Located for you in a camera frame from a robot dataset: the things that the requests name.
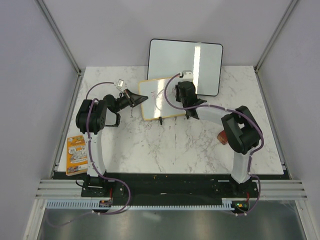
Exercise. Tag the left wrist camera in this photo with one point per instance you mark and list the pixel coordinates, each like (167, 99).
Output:
(119, 83)

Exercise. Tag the orange booklet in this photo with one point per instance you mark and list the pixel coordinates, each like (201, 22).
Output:
(76, 156)

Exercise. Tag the white slotted cable duct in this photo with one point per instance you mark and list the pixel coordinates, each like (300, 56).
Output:
(95, 204)

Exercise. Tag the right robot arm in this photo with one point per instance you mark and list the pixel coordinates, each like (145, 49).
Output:
(243, 134)

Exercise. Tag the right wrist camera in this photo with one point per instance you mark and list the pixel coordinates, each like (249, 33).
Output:
(186, 75)

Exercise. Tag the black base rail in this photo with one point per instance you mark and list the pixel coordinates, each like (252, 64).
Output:
(203, 185)

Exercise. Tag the large black-framed whiteboard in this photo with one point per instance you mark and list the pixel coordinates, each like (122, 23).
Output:
(168, 57)

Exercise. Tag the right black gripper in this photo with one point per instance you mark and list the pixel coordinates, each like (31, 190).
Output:
(178, 98)

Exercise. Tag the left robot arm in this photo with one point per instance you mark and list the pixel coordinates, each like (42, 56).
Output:
(93, 116)

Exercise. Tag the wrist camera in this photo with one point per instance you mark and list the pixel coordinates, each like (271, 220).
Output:
(119, 83)
(186, 75)

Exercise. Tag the red brown block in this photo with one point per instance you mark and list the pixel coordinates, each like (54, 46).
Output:
(222, 137)

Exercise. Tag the black whiteboard stand foot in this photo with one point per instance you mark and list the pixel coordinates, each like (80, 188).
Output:
(160, 120)

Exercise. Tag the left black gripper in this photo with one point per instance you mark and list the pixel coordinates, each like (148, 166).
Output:
(136, 99)

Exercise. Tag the small yellow-framed whiteboard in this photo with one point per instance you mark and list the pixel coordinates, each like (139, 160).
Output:
(156, 105)

